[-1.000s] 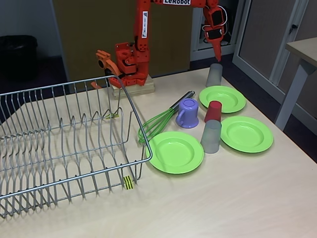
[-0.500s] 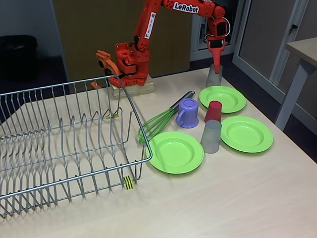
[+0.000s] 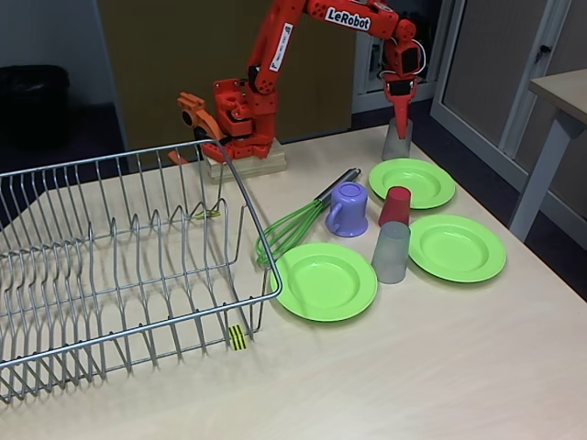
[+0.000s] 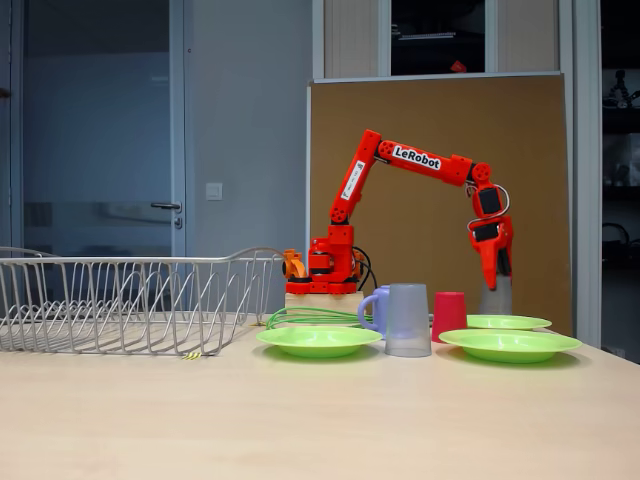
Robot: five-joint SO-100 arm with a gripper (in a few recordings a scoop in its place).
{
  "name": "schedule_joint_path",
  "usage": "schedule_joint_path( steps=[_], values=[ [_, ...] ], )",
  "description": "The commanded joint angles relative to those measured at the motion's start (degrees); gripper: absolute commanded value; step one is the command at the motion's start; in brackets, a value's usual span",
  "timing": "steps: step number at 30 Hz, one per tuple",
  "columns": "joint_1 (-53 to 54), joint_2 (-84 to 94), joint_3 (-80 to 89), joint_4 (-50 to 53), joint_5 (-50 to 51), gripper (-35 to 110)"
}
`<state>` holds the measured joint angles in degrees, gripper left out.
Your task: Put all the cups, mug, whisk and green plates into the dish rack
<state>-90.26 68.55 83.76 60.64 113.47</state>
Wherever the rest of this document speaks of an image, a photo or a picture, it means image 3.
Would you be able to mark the grey translucent plastic cup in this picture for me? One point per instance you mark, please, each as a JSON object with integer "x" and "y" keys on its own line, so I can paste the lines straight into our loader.
{"x": 390, "y": 146}
{"x": 390, "y": 256}

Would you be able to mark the green plastic plate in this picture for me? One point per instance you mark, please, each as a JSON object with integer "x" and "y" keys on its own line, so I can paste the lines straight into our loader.
{"x": 325, "y": 284}
{"x": 458, "y": 247}
{"x": 426, "y": 181}

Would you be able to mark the red plastic cup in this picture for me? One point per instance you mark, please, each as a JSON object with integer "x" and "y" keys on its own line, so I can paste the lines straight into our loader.
{"x": 394, "y": 206}

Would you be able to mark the purple plastic mug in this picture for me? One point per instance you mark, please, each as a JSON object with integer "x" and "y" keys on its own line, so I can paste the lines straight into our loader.
{"x": 351, "y": 211}

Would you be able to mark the orange LeRobot robot arm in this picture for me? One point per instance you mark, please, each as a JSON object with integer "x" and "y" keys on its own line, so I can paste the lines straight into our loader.
{"x": 275, "y": 46}

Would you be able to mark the white open cabinet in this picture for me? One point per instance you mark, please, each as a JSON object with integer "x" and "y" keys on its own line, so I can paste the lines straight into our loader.
{"x": 426, "y": 91}

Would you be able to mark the white framed sliding door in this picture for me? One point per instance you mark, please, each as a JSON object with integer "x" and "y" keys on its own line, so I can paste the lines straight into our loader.
{"x": 447, "y": 69}

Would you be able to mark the black electronics in cabinet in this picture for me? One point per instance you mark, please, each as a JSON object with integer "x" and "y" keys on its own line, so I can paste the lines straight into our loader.
{"x": 429, "y": 27}

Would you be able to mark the wooden base block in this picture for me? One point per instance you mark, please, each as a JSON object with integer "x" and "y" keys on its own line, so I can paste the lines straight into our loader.
{"x": 270, "y": 165}

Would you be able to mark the small black door lock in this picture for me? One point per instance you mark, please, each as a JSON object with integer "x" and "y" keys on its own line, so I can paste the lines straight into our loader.
{"x": 544, "y": 50}

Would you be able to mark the beige side table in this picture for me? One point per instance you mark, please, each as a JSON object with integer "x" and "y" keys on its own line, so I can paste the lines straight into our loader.
{"x": 564, "y": 89}

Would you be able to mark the orange table clamp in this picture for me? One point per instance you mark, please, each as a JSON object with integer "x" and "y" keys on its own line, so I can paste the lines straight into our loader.
{"x": 202, "y": 119}

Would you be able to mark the yellow black striped tape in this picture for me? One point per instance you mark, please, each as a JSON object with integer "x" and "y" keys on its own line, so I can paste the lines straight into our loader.
{"x": 211, "y": 214}
{"x": 238, "y": 338}

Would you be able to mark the brown board panel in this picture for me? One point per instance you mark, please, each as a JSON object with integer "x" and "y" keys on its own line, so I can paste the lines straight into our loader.
{"x": 133, "y": 55}

